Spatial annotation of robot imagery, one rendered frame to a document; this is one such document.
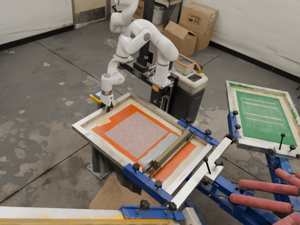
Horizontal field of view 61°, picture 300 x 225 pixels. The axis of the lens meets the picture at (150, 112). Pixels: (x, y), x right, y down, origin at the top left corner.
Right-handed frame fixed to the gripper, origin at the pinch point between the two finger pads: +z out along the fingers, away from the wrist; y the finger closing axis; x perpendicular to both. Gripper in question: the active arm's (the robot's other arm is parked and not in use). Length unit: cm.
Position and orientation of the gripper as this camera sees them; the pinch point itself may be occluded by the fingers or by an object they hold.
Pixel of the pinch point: (106, 108)
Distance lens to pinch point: 188.9
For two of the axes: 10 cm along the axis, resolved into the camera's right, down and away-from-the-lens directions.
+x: -6.3, 4.5, -6.4
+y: -7.7, -4.9, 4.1
